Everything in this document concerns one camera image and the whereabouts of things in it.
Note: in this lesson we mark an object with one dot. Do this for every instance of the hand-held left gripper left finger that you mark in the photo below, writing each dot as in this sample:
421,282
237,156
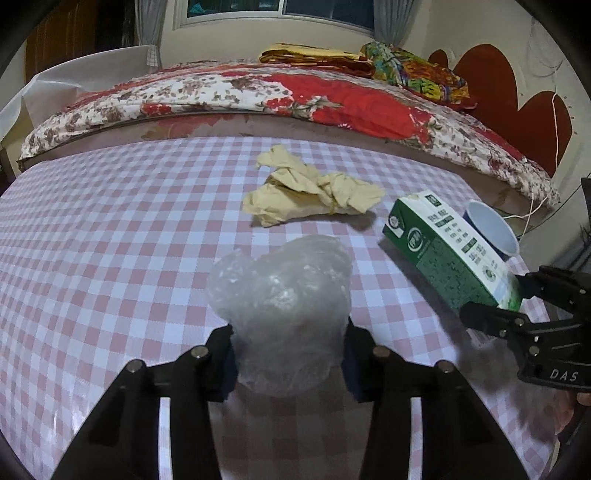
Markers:
224,369

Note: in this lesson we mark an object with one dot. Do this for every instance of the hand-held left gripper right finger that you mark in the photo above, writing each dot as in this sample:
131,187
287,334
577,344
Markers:
353,369

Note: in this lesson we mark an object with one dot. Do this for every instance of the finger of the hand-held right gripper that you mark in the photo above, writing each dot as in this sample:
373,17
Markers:
554,284
498,321

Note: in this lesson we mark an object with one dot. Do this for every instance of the green and white carton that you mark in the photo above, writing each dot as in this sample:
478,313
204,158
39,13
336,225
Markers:
443,258

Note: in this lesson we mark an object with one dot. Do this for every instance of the clear plastic bag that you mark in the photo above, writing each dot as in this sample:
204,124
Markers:
281,304

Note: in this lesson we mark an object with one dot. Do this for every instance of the person's right hand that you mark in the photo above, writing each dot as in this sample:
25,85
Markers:
584,399

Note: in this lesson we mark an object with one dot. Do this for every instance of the blue cup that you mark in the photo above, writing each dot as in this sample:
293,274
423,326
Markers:
489,226

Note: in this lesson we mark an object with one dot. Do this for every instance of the pink checked tablecloth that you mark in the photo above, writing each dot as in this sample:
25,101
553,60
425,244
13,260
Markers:
115,230

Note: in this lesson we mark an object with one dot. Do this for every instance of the red heart-shaped headboard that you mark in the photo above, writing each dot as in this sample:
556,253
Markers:
489,69

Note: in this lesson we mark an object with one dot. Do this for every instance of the pink mattress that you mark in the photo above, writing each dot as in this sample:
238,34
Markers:
207,127

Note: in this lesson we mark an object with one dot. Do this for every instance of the colourful patterned pillow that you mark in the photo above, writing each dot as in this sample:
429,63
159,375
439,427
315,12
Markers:
415,69

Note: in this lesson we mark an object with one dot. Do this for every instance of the red floral bed blanket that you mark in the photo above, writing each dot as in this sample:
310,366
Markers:
346,101

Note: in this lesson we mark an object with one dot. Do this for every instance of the grey sheer curtain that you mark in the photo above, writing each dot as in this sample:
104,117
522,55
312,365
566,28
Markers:
147,32
392,21

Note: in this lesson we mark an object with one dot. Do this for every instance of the folded yellow and red blanket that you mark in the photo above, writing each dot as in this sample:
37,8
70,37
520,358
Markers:
314,57

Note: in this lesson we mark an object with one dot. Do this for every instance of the white cloth-covered furniture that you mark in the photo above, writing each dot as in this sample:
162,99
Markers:
69,74

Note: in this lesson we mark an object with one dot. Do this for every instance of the white framed window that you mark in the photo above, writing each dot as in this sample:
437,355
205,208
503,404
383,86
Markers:
323,9

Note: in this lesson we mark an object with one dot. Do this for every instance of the brown wooden door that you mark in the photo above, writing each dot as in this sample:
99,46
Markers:
60,32

